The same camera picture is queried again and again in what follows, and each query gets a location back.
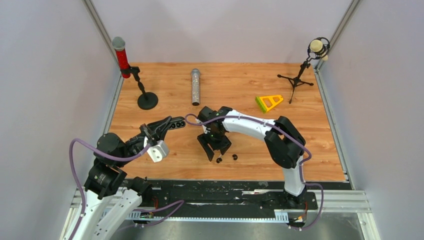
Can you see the red glitter microphone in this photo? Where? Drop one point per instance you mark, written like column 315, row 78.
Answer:
column 119, row 46

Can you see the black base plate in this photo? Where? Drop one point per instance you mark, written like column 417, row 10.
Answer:
column 227, row 199

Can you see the black tripod mic stand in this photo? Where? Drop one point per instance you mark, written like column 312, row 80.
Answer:
column 297, row 81

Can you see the silver glitter microphone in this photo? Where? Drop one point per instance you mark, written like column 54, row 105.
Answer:
column 195, row 87

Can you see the black earbud charging case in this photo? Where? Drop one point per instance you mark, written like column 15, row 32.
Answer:
column 176, row 123

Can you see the beige condenser microphone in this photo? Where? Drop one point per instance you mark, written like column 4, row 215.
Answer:
column 319, row 49

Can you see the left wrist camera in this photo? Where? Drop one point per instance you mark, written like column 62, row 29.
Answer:
column 158, row 152

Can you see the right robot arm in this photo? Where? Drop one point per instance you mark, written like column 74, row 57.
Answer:
column 284, row 142

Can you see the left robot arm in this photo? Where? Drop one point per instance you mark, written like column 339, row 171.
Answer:
column 105, row 205

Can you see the yellow triangular plastic piece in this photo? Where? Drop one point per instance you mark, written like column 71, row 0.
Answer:
column 267, row 103

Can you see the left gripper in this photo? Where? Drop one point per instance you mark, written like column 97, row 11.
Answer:
column 157, row 129

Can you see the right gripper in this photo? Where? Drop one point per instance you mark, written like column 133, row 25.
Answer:
column 223, row 146

